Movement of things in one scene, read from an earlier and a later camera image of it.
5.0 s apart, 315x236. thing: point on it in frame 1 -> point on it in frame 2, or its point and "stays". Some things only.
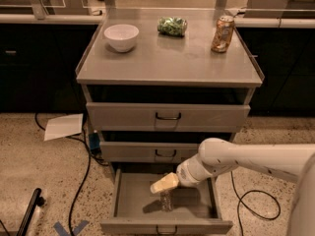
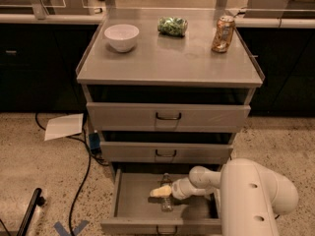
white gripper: x=184 y=174 -> x=178 y=190
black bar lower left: x=36 y=200 stays
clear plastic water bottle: x=166 y=199 stays
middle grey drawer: x=146 y=151 stays
